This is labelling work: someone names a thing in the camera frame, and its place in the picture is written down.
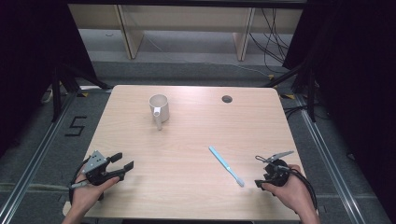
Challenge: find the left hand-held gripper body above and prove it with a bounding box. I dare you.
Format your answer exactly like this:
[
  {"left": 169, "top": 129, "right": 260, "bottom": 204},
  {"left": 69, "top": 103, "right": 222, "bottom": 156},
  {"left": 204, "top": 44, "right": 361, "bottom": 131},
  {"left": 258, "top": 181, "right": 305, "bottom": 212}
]
[{"left": 81, "top": 150, "right": 121, "bottom": 187}]

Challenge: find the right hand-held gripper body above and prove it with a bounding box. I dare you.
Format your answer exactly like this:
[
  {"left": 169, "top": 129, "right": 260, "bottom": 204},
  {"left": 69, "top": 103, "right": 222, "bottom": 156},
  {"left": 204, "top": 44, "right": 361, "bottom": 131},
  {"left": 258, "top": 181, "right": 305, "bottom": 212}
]
[{"left": 262, "top": 150, "right": 295, "bottom": 189}]

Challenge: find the light blue toothbrush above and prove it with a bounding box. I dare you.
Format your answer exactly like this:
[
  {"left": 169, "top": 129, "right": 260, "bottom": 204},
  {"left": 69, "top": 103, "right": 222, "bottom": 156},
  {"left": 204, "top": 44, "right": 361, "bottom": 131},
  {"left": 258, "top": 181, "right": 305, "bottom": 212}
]
[{"left": 207, "top": 145, "right": 246, "bottom": 189}]

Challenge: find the white cup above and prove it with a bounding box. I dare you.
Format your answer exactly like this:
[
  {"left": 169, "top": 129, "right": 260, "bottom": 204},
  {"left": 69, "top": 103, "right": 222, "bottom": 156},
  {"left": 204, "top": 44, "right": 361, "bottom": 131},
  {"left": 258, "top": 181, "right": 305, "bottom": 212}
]
[{"left": 148, "top": 93, "right": 171, "bottom": 132}]

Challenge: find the person's right hand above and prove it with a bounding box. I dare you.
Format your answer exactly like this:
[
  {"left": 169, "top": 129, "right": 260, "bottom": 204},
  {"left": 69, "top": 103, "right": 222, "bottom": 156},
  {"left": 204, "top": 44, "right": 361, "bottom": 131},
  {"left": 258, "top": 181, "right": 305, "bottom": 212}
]
[{"left": 261, "top": 163, "right": 316, "bottom": 216}]

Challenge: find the person's left hand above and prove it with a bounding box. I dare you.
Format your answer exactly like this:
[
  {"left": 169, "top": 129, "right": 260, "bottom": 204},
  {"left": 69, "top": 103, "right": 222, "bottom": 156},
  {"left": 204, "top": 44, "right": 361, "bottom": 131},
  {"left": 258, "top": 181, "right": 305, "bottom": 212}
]
[{"left": 66, "top": 172, "right": 121, "bottom": 218}]

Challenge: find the black metal stand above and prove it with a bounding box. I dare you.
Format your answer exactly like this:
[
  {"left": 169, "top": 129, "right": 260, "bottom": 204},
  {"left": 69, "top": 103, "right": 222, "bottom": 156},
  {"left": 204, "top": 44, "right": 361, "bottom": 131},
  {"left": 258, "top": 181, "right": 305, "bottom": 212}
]
[
  {"left": 262, "top": 59, "right": 318, "bottom": 123},
  {"left": 50, "top": 63, "right": 114, "bottom": 123}
]

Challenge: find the black curtain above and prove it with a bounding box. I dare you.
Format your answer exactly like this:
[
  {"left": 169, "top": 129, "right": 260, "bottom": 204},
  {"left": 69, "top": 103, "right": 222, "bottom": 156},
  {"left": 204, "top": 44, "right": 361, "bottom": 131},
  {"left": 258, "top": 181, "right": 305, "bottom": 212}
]
[
  {"left": 281, "top": 0, "right": 396, "bottom": 222},
  {"left": 0, "top": 0, "right": 98, "bottom": 159}
]

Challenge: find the pale wooden shelf unit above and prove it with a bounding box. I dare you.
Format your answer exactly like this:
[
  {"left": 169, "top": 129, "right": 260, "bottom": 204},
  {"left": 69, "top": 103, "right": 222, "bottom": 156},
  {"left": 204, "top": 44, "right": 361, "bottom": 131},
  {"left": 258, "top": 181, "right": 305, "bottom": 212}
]
[{"left": 67, "top": 3, "right": 304, "bottom": 63}]

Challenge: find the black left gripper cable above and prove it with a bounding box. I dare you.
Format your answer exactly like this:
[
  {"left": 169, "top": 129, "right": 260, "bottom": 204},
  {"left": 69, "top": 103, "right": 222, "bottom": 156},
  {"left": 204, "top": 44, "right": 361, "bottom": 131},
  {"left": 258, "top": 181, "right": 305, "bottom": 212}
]
[{"left": 67, "top": 157, "right": 92, "bottom": 207}]

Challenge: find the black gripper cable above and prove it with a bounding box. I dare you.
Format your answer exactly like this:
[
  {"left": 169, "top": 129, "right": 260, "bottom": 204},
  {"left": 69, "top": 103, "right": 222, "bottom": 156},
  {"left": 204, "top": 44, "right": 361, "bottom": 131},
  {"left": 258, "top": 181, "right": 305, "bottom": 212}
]
[
  {"left": 273, "top": 165, "right": 319, "bottom": 213},
  {"left": 67, "top": 157, "right": 92, "bottom": 207}
]

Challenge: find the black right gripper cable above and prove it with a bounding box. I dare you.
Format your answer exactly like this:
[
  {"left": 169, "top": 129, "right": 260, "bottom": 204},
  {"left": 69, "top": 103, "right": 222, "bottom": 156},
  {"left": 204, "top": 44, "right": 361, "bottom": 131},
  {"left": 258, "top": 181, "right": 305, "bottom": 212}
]
[{"left": 273, "top": 165, "right": 319, "bottom": 213}]

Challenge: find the metal floor rail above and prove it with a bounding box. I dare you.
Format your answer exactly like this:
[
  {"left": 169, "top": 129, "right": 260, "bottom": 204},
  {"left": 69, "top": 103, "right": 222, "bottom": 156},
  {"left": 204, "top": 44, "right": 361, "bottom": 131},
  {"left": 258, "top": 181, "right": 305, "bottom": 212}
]
[
  {"left": 293, "top": 92, "right": 370, "bottom": 224},
  {"left": 0, "top": 89, "right": 79, "bottom": 224}
]

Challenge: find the black floor cable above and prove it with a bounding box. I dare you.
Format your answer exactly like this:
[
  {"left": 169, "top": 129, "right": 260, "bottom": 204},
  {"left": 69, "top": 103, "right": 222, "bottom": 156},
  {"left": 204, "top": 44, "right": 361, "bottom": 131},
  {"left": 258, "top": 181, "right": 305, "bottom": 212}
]
[{"left": 282, "top": 104, "right": 332, "bottom": 121}]

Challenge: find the bundle of black cables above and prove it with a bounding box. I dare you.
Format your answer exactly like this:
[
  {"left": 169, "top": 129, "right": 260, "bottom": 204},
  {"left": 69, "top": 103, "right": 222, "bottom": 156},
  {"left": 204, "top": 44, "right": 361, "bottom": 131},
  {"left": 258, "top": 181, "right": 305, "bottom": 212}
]
[{"left": 247, "top": 7, "right": 295, "bottom": 75}]

